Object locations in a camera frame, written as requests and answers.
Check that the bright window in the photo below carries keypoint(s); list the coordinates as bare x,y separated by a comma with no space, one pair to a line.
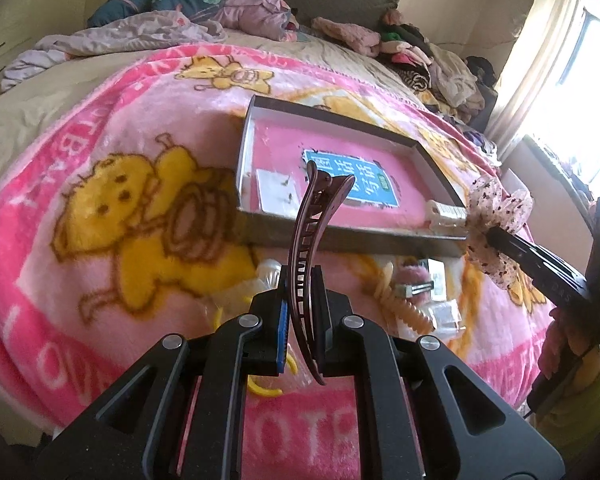
595,85

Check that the pink cartoon printed blanket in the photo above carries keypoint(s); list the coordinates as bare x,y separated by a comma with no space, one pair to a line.
105,285

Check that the shallow box with pink bottom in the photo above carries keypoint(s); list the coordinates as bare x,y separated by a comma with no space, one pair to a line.
280,140

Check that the pink fuzzy garment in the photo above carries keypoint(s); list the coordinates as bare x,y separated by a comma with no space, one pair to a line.
347,35

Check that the clear plastic bag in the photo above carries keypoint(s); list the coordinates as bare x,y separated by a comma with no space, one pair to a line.
260,277

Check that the white earring card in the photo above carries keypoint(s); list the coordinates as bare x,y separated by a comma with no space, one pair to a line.
275,187

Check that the white plastic bag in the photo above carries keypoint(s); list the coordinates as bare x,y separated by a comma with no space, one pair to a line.
511,179

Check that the light purple jacket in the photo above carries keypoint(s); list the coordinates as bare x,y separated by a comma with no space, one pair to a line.
255,17

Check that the cream hair claw clip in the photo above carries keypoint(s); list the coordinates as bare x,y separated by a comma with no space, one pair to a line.
447,216

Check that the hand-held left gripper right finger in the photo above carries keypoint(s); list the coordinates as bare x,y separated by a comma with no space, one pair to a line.
322,330

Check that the cream curtain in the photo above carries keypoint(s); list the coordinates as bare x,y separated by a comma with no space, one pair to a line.
535,50

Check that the cream wardrobe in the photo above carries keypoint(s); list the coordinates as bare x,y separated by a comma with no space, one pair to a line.
30,10

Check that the pink pompom hair clip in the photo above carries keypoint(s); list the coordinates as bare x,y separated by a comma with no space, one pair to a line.
414,275

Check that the person's right hand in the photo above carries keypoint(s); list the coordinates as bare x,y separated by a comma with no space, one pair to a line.
562,340

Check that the lavender grey bedsheet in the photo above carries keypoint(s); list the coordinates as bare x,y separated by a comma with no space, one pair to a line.
105,40

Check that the polka dot mesh hair bow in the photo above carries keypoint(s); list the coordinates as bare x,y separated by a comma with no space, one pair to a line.
505,205

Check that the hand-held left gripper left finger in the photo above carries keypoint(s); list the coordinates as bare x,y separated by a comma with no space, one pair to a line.
281,330

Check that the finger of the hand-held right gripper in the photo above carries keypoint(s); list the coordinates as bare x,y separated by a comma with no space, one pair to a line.
560,290
540,255

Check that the brown plastic hair clip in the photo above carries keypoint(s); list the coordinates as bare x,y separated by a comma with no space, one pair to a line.
300,260

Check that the clear printed plastic packet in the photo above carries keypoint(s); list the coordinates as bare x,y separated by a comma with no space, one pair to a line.
444,316

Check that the pile of mixed clothes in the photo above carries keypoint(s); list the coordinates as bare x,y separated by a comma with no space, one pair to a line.
445,70

